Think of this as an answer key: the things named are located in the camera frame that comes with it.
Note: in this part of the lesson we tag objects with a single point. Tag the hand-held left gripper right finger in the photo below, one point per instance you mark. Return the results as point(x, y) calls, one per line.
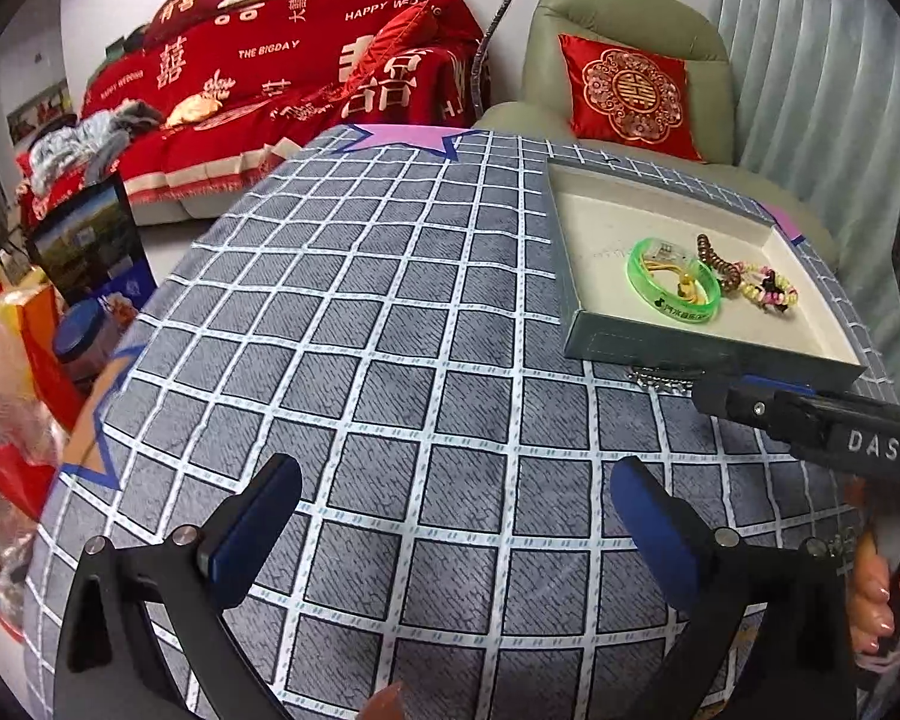
point(656, 532)

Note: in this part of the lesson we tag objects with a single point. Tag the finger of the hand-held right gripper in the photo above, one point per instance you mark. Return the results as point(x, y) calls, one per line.
point(784, 384)
point(735, 403)

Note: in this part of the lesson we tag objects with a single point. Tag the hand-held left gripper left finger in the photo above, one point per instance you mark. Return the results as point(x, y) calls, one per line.
point(259, 532)

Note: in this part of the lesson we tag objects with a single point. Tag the green translucent bangle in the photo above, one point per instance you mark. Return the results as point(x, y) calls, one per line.
point(679, 313)

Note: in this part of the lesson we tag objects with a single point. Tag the grey shallow cardboard box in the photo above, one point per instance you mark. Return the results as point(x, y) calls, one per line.
point(622, 217)

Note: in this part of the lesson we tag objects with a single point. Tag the person's right hand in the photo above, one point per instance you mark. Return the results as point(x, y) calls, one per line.
point(874, 600)

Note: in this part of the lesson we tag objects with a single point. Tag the person's left hand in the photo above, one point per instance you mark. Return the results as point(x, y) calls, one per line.
point(386, 703)

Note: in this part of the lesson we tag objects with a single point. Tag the grey checkered tablecloth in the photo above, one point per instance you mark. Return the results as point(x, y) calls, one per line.
point(345, 352)

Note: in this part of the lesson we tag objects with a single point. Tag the blue-lidded jar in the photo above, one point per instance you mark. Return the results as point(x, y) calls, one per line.
point(90, 337)

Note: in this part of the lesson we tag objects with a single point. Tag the red gold-patterned cushion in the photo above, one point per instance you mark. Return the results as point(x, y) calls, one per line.
point(630, 94)

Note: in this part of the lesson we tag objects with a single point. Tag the pale green curtain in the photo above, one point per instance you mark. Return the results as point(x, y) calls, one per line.
point(810, 52)

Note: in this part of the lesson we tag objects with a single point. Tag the blue picture-printed box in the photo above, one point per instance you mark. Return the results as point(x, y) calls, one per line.
point(90, 240)

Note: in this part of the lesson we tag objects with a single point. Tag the green leather armchair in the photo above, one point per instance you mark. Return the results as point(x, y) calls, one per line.
point(615, 7)

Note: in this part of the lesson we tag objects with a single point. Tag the beige round cushion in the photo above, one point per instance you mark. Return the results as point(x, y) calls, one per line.
point(193, 109)

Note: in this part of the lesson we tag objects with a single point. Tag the pile of grey clothes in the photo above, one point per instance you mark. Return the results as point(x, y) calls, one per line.
point(75, 142)

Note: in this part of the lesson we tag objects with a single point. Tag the red covered sofa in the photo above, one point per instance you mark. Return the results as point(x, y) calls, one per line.
point(270, 90)

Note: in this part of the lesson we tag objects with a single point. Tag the flexible phone holder stand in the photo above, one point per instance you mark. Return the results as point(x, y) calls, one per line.
point(495, 22)

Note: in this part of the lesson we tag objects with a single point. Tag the red satin cushion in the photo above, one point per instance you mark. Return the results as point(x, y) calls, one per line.
point(386, 45)

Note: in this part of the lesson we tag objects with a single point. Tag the dark green cloth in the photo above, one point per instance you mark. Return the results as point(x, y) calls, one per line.
point(127, 41)

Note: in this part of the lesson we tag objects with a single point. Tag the red embroidered pillow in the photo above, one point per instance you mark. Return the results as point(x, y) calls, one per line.
point(195, 4)

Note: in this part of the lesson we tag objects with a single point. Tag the wall shelf with pictures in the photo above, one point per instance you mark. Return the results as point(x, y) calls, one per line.
point(39, 111)

